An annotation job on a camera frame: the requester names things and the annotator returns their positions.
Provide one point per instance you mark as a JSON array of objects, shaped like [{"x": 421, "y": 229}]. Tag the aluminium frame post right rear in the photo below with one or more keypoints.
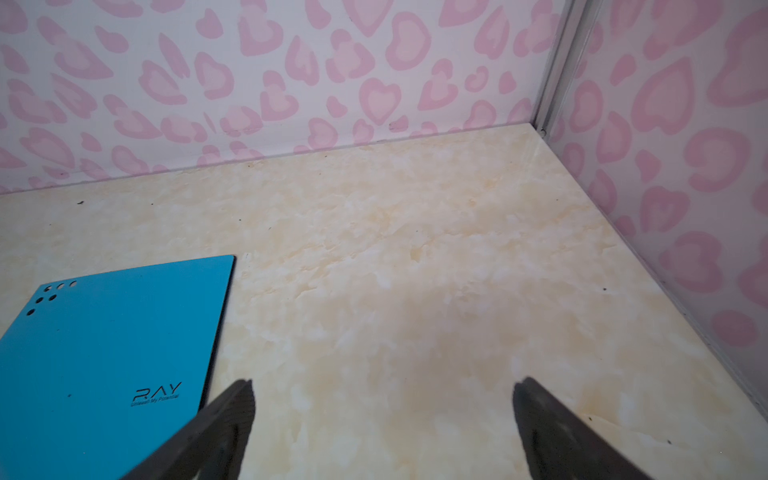
[{"x": 570, "y": 43}]

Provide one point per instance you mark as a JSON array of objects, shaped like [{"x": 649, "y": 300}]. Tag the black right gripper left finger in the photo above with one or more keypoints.
[{"x": 210, "y": 446}]

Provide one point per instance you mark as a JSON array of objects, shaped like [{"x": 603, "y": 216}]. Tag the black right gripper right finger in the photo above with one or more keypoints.
[{"x": 558, "y": 444}]

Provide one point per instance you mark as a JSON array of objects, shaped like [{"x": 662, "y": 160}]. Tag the teal folder with black inside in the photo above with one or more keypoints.
[{"x": 97, "y": 372}]

